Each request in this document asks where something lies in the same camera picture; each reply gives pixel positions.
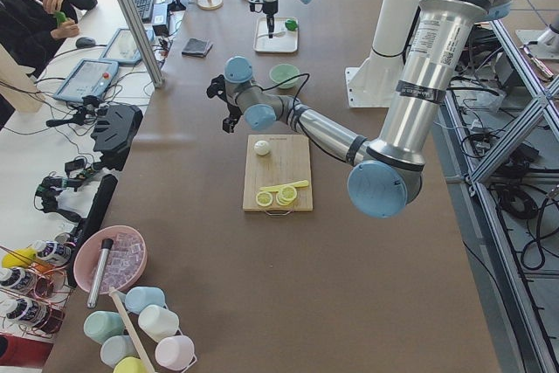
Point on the mint green cup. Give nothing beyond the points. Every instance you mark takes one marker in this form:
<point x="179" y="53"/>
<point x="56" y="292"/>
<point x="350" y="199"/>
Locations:
<point x="102" y="325"/>

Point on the metal tube with black cap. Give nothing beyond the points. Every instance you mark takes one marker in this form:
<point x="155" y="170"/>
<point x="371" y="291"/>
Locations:
<point x="106" y="246"/>

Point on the folded gray cloth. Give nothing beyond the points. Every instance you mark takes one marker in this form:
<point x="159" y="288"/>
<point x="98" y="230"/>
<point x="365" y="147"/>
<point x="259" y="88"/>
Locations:
<point x="195" y="47"/>

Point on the pink bowl of ice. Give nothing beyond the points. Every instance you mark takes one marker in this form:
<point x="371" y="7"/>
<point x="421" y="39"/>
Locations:
<point x="126" y="259"/>

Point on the white ceramic spoon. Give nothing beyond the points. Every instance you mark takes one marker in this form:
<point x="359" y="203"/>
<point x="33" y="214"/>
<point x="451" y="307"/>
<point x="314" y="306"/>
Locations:
<point x="276" y="34"/>

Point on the copper wire bottle rack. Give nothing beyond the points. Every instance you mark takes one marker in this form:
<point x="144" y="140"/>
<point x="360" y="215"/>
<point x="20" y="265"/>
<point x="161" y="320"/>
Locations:
<point x="33" y="295"/>

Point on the black keyboard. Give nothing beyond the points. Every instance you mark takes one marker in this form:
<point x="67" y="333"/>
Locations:
<point x="145" y="1"/>

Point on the wooden cutting board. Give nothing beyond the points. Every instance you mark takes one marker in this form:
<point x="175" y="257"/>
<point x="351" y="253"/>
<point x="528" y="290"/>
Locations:
<point x="288" y="161"/>

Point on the blue teach pendant far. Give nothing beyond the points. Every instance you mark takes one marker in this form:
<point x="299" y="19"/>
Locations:
<point x="122" y="48"/>

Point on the blue teach pendant near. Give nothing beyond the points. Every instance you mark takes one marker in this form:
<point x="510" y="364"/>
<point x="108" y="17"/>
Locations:
<point x="90" y="77"/>

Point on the yellow cup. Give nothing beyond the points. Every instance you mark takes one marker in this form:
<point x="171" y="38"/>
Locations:
<point x="130" y="364"/>

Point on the stacked lemon slices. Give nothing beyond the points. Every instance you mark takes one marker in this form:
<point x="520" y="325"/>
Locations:
<point x="286" y="195"/>

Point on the light green bowl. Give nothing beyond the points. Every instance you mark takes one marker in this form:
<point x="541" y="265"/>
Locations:
<point x="284" y="75"/>

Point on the black speaker bar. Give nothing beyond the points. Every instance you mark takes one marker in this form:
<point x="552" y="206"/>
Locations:
<point x="98" y="209"/>

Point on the green toy vegetable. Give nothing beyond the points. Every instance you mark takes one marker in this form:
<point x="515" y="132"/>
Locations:
<point x="291" y="25"/>

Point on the white serving tray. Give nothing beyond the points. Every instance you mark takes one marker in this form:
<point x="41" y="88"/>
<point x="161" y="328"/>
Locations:
<point x="285" y="37"/>

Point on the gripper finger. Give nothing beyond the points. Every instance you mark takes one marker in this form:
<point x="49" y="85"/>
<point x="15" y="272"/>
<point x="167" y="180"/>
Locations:
<point x="273" y="27"/>
<point x="269" y="26"/>

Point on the yellow plastic knife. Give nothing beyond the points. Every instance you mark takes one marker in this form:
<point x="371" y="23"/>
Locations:
<point x="278" y="187"/>

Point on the seated person in black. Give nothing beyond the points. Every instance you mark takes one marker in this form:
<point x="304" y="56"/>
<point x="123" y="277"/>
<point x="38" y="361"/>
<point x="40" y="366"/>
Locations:
<point x="32" y="31"/>

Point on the black computer mouse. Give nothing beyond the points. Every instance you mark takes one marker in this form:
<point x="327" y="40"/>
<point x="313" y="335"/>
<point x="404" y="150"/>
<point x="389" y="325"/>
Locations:
<point x="85" y="42"/>

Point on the light blue cup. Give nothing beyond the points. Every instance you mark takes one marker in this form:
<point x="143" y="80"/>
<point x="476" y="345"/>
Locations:
<point x="138" y="298"/>

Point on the pale blue cup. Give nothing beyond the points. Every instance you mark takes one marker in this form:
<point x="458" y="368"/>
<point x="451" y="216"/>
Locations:
<point x="116" y="348"/>

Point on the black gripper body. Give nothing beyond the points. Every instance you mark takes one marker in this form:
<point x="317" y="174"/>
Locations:
<point x="270" y="10"/>
<point x="231" y="114"/>

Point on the pink cup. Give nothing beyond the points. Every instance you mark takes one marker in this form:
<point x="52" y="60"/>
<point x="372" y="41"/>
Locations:
<point x="175" y="352"/>

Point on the white cup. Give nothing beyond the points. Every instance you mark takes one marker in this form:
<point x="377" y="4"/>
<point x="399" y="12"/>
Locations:
<point x="158" y="322"/>

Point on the blue teach pendant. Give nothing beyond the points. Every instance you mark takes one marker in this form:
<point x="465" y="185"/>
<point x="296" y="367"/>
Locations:
<point x="122" y="48"/>
<point x="90" y="77"/>

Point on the aluminum frame post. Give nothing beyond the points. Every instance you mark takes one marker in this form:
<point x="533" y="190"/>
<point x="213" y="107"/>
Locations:
<point x="140" y="37"/>

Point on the lemon slice front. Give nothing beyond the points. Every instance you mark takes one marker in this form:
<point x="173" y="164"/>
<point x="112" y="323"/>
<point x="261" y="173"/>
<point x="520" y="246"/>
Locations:
<point x="264" y="198"/>

